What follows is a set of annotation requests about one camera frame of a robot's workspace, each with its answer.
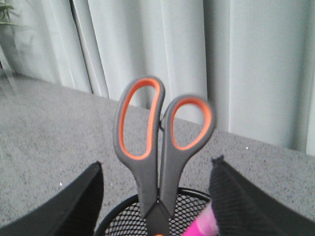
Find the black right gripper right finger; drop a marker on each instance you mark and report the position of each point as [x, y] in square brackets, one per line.
[243, 209]

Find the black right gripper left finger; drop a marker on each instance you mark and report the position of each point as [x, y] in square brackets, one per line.
[72, 212]

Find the pink highlighter pen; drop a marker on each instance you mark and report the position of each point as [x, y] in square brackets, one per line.
[205, 224]

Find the grey and orange scissors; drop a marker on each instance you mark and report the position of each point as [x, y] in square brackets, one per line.
[158, 170]

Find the black mesh pen bin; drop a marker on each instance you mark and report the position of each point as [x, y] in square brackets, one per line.
[125, 220]

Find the grey curtain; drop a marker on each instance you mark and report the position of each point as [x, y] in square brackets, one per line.
[255, 59]

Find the green plant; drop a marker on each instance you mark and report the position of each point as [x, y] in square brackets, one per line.
[4, 14]

